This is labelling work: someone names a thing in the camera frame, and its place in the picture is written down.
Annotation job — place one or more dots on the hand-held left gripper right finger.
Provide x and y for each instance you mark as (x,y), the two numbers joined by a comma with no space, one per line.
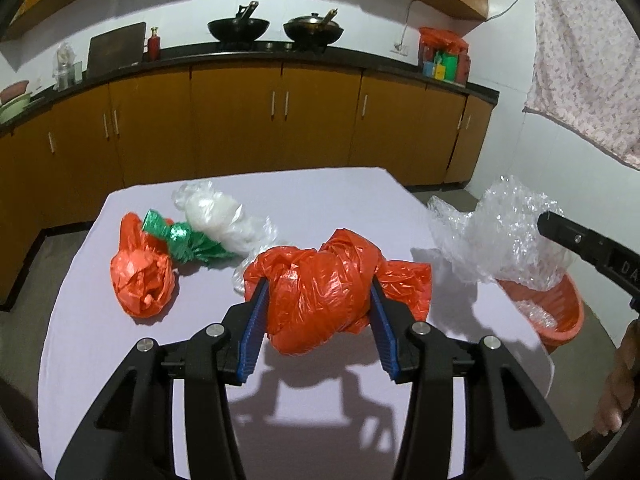
(382,330)

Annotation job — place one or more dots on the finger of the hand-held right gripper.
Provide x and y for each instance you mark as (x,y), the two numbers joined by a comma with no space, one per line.
(570,237)

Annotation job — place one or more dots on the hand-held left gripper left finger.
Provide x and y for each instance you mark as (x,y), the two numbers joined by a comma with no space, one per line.
(252,330)

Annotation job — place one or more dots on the large red plastic bag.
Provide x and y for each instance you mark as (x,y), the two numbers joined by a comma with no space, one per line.
(320,290)

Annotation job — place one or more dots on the clear bubble wrap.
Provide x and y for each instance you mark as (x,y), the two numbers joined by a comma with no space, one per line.
(495,245)

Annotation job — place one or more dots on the red plastic mesh bin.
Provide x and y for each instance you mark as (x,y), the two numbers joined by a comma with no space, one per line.
(520,295)

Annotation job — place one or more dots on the person's right hand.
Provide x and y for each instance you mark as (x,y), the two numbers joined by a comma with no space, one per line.
(617,385)

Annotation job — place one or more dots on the green plastic bag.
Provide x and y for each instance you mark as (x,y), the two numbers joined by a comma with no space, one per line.
(182,237)

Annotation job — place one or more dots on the white translucent plastic bag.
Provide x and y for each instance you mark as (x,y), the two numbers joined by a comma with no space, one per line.
(215,215)

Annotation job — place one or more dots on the crumpled red plastic bag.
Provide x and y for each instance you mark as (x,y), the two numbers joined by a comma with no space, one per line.
(140,280)

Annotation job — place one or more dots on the white tablecloth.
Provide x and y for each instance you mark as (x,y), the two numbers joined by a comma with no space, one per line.
(325,200)

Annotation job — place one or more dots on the floral hanging cloth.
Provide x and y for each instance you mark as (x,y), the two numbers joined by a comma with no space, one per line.
(575,60)

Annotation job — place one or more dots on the wooden lower cabinets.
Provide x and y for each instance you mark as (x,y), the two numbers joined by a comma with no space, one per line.
(235,125)

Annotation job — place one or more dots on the green canister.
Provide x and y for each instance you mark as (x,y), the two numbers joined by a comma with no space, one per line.
(451,67)

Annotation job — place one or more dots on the yellow box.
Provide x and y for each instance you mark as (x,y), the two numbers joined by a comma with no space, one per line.
(439,71)

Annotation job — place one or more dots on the blue box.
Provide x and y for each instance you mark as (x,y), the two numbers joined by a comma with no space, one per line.
(428,69)

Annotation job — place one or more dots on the red bag over bottles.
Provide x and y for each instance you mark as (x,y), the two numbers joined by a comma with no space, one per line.
(442,40)

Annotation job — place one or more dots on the white power outlet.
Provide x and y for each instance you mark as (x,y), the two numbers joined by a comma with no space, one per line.
(401,48)

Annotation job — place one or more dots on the black kitchen countertop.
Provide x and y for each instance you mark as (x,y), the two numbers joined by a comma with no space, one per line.
(200,56)

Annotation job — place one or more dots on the black gas stove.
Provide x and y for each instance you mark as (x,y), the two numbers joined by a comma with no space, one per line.
(272,46)

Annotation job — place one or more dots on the small red bottle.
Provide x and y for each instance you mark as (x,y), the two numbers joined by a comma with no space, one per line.
(153,47)

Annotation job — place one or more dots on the black wok with lid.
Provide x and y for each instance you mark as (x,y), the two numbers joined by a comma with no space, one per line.
(312,32)

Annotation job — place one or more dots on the dark cutting board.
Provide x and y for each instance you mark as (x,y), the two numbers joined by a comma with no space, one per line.
(115,50)

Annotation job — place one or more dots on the glass jar with bag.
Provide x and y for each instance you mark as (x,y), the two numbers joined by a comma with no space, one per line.
(65,72)

